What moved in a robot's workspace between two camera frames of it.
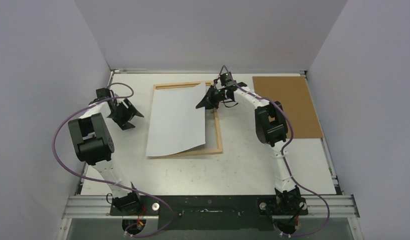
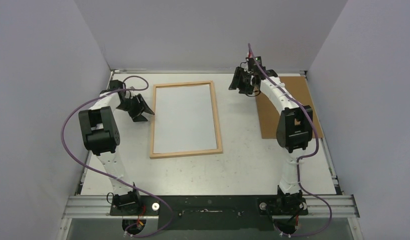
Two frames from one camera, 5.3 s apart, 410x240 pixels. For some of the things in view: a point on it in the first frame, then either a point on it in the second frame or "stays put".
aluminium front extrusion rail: (332, 206) stays put
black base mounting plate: (217, 212) stays put
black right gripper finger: (210, 100) → (236, 81)
